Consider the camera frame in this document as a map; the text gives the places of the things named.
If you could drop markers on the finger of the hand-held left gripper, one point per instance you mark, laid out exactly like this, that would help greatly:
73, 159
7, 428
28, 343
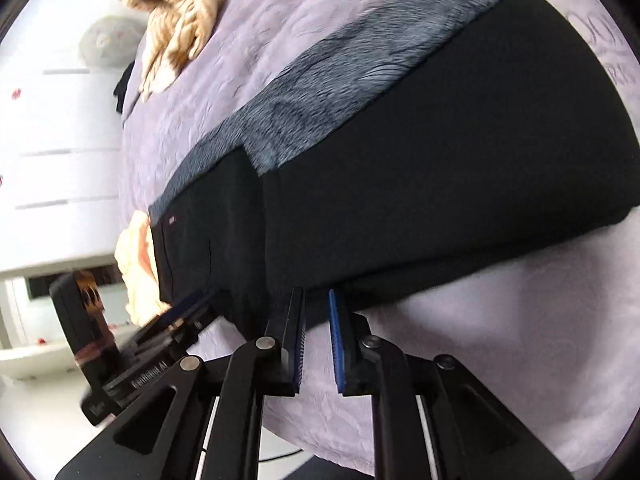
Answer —
182, 307
200, 321

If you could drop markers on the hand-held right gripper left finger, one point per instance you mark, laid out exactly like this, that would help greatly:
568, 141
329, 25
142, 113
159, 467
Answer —
299, 355

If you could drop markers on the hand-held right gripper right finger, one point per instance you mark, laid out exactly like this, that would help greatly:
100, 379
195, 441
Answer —
339, 350

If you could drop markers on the black pants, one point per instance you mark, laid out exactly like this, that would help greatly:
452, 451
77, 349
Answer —
425, 160

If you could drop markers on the peach fleece cloth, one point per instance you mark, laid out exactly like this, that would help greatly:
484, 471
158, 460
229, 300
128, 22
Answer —
135, 270

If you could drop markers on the lilac embossed blanket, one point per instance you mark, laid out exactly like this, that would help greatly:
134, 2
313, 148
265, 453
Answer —
500, 335

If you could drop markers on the white wardrobe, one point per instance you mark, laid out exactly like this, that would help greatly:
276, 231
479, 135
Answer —
60, 185

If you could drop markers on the black garment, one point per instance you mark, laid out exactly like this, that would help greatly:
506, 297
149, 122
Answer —
124, 87

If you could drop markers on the black trousers, leaf-print sides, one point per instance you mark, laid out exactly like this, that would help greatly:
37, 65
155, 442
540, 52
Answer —
320, 105

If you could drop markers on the beige striped garment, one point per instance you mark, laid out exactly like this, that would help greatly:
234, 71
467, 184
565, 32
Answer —
175, 25

